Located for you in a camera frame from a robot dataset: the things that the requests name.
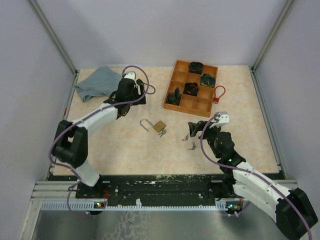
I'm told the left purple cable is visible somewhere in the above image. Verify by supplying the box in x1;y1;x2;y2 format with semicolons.
47;65;151;218

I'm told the purple cable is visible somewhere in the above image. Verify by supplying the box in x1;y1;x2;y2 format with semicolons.
47;65;151;218
199;113;313;240

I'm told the wooden compartment tray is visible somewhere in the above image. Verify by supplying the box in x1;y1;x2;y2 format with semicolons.
163;60;218;117

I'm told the silver key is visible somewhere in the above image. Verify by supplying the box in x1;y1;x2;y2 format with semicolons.
189;142;197;151
158;128;167;138
181;134;190;142

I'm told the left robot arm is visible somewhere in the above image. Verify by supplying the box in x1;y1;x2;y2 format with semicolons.
49;77;146;199

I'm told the blue folded cloth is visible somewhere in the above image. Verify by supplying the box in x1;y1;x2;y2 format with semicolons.
74;66;122;103

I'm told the red cable lock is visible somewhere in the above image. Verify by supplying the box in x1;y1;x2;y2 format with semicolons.
212;85;226;104

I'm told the dark crumpled strap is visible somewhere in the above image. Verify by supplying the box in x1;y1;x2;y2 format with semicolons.
167;86;183;106

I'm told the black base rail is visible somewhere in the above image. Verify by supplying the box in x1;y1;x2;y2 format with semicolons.
75;174;235;201

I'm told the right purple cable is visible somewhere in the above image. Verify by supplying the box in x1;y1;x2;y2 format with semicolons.
199;113;313;240

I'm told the brass padlock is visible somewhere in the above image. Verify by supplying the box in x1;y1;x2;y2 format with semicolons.
139;118;167;133

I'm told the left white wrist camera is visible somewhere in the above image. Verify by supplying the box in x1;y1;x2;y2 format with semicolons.
122;71;137;81

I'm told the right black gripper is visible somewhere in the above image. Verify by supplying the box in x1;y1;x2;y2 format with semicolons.
189;120;224;159

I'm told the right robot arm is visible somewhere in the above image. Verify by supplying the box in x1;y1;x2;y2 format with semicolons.
188;121;319;240

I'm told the white toothed cable duct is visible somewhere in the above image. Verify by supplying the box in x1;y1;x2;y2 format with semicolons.
40;198;244;212

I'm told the green yellow coiled strap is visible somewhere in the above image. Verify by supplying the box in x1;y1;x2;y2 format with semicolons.
200;73;216;88

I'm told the black red coiled strap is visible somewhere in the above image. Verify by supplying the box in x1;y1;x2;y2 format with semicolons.
183;82;200;96

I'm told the black cable lock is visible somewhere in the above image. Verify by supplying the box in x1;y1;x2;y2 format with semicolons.
145;85;156;95

